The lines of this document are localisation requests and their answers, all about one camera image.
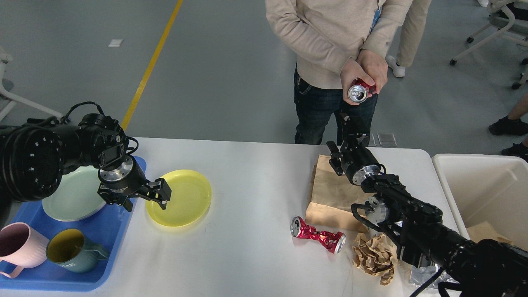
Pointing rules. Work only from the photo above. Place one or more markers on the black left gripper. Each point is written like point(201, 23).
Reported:
point(125, 178)

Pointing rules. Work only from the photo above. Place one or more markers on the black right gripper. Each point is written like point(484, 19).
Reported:
point(353, 159)

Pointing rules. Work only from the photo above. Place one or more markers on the yellow plastic plate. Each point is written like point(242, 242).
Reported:
point(190, 199)

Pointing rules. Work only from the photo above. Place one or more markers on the teal mug yellow inside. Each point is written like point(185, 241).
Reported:
point(72, 250)

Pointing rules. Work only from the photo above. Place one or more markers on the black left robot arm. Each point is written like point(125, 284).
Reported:
point(35, 156)

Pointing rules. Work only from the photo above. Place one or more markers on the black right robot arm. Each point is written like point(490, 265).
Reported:
point(488, 268)

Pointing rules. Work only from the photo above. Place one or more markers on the blue plastic tray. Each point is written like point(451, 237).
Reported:
point(106, 227)

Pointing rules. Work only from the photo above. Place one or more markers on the red soda can held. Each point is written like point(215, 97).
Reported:
point(359, 91)

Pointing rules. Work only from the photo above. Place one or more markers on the brown paper bag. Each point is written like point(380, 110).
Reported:
point(331, 198)

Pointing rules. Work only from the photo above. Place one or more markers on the pale green plate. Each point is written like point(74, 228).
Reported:
point(76, 198)

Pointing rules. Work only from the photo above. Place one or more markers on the crushed red soda can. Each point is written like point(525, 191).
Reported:
point(333, 242)

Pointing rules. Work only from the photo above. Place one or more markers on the person in beige sweater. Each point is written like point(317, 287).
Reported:
point(333, 47)

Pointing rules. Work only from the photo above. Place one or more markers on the crumpled brown paper ball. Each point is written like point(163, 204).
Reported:
point(375, 256)

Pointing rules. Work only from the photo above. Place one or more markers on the pink ribbed mug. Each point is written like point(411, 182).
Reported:
point(22, 246)

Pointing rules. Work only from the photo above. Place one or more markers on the person in khaki trousers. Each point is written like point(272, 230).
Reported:
point(411, 33)

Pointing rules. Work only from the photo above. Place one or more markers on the blue id badge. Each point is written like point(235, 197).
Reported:
point(375, 19)

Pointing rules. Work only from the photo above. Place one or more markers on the white plastic bin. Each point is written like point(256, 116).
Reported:
point(486, 188)

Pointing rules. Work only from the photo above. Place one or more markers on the brown paper in bin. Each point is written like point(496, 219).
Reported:
point(485, 230)

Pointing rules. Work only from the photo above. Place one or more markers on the person with black sneakers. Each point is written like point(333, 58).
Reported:
point(512, 125)

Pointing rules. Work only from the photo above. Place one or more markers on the white office chair right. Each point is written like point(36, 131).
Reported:
point(508, 17)

